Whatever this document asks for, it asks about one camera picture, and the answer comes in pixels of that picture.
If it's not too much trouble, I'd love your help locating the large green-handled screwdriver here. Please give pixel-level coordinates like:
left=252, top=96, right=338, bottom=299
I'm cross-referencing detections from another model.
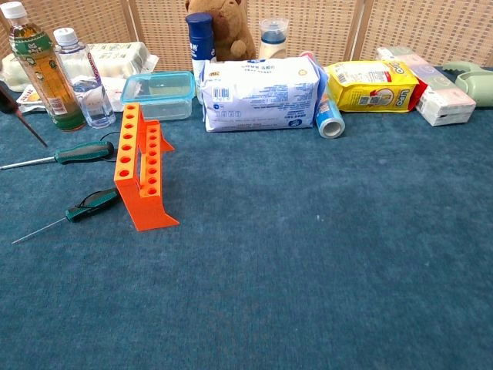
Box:
left=0, top=132, right=119, bottom=170

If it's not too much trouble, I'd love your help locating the silver black precision screwdriver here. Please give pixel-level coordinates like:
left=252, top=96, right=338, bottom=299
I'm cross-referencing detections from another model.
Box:
left=0, top=80, right=49, bottom=148

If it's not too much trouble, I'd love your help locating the orange test tube rack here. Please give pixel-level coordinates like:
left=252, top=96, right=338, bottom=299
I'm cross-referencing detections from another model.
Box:
left=113, top=102, right=180, bottom=232

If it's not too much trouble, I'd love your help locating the blue felt table cover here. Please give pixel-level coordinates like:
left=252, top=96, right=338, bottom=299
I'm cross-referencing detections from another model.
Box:
left=0, top=65, right=493, bottom=370

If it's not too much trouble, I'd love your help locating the white blue wet wipes pack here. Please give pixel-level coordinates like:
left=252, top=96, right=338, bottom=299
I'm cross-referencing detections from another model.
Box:
left=200, top=53, right=328, bottom=133

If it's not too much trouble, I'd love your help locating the blue plastic wrap roll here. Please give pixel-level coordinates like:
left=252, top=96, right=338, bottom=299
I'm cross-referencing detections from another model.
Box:
left=299, top=50, right=346, bottom=140

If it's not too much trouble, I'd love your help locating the clear blue-rimmed food container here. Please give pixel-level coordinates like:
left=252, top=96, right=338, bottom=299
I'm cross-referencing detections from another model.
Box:
left=120, top=70, right=196, bottom=121

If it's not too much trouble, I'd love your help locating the cream bottle with clear cap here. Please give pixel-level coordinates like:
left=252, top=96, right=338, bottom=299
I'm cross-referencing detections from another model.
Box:
left=257, top=17, right=290, bottom=60

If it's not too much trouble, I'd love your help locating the blue white spray can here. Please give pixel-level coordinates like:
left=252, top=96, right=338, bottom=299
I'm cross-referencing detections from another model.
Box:
left=185, top=12, right=216, bottom=104

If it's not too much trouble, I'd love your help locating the yellow Lipo snack bag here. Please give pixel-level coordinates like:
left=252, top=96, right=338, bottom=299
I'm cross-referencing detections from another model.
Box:
left=326, top=60, right=421, bottom=113

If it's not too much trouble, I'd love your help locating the brown capybara plush toy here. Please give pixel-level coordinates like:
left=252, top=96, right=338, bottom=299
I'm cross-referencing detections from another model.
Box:
left=184, top=0, right=257, bottom=62

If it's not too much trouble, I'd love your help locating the rattan folding screen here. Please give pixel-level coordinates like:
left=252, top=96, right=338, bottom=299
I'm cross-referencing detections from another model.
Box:
left=0, top=0, right=493, bottom=72

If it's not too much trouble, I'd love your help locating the clear water bottle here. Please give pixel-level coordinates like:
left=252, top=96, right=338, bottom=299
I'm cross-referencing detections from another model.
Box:
left=52, top=27, right=117, bottom=129

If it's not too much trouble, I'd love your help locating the white printed roll pack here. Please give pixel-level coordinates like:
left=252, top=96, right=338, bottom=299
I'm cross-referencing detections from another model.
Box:
left=0, top=41, right=159, bottom=93

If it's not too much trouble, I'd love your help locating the red white snack box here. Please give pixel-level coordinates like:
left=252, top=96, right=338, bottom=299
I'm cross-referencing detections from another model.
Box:
left=414, top=82, right=429, bottom=111

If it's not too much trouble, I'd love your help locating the pastel tissue box pack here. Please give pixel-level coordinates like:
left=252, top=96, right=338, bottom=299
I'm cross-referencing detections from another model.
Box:
left=375, top=45, right=478, bottom=127

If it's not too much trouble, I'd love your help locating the pale green lint roller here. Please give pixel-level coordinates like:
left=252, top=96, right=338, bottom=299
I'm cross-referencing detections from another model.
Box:
left=441, top=61, right=493, bottom=108

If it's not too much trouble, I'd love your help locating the small green-handled thin screwdriver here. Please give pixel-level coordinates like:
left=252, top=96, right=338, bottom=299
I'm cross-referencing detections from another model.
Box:
left=11, top=187, right=121, bottom=245

